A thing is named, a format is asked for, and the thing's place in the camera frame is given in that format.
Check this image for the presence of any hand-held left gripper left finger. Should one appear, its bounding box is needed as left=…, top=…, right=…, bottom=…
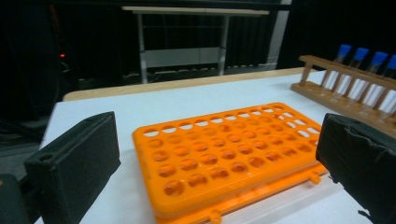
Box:
left=23, top=111, right=121, bottom=224

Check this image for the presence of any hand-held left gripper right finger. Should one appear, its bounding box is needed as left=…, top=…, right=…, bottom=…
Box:
left=315, top=112, right=396, bottom=224

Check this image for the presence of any wooden tube rack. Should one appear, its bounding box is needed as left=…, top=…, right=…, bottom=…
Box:
left=290, top=54, right=396, bottom=139

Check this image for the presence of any blue capped test tube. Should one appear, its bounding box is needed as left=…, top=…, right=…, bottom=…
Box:
left=351, top=50, right=389, bottom=101
left=323, top=44, right=353, bottom=91
left=337, top=47, right=371, bottom=96
left=364, top=54, right=396, bottom=106
left=380, top=90, right=396, bottom=114

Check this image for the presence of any orange plastic tube rack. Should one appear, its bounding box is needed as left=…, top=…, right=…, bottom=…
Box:
left=132, top=102, right=330, bottom=224

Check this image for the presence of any white table mat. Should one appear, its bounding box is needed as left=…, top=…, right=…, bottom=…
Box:
left=35, top=69, right=396, bottom=224

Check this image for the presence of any white metal frame desk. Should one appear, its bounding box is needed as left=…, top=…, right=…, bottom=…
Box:
left=121, top=6, right=270, bottom=84

